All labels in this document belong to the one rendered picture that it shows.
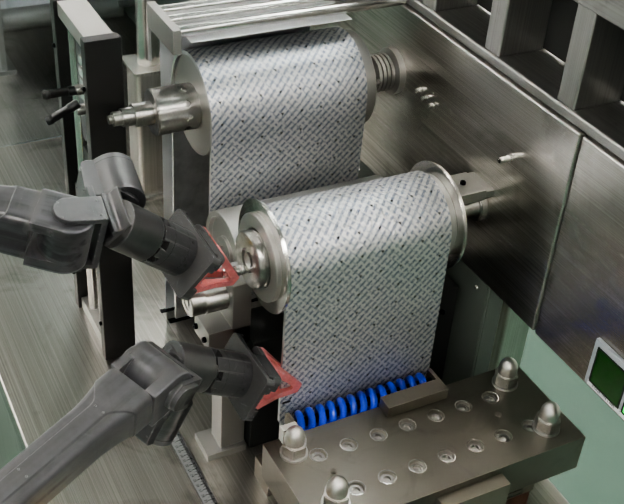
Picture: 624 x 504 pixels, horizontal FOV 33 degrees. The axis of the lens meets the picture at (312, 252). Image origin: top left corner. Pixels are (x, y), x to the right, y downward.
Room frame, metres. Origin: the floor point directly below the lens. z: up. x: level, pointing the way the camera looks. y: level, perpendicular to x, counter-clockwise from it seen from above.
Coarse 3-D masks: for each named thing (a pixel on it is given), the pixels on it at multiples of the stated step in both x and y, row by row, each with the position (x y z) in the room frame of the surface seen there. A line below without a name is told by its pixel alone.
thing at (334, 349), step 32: (384, 288) 1.07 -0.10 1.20; (416, 288) 1.09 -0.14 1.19; (288, 320) 1.00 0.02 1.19; (320, 320) 1.02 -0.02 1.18; (352, 320) 1.05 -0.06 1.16; (384, 320) 1.07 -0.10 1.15; (416, 320) 1.10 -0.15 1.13; (288, 352) 1.00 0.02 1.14; (320, 352) 1.03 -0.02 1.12; (352, 352) 1.05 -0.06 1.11; (384, 352) 1.08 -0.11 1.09; (416, 352) 1.10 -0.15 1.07; (288, 384) 1.01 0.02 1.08; (320, 384) 1.03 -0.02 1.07; (352, 384) 1.05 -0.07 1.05; (384, 384) 1.08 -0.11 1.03
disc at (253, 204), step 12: (252, 204) 1.08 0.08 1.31; (264, 204) 1.06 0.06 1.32; (240, 216) 1.11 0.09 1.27; (264, 216) 1.05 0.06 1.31; (276, 228) 1.02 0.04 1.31; (276, 240) 1.02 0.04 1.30; (288, 264) 1.00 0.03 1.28; (288, 276) 0.99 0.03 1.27; (288, 288) 0.99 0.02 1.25; (276, 300) 1.01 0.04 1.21; (288, 300) 0.99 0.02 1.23; (276, 312) 1.01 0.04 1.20
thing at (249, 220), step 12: (444, 192) 1.15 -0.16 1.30; (252, 216) 1.06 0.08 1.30; (240, 228) 1.09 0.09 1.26; (264, 228) 1.04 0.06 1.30; (456, 228) 1.13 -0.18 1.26; (264, 240) 1.03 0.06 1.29; (276, 252) 1.01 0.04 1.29; (276, 264) 1.00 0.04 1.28; (276, 276) 1.00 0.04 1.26; (264, 288) 1.03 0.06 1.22; (276, 288) 1.00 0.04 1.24; (264, 300) 1.03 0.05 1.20
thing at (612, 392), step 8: (600, 352) 0.97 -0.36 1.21; (600, 360) 0.97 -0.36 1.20; (608, 360) 0.96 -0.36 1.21; (600, 368) 0.96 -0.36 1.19; (608, 368) 0.95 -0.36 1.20; (616, 368) 0.94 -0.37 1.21; (592, 376) 0.97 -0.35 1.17; (600, 376) 0.96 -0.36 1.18; (608, 376) 0.95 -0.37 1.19; (616, 376) 0.94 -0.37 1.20; (600, 384) 0.96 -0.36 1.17; (608, 384) 0.95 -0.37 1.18; (616, 384) 0.94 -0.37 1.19; (608, 392) 0.94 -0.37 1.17; (616, 392) 0.93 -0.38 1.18; (616, 400) 0.93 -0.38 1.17
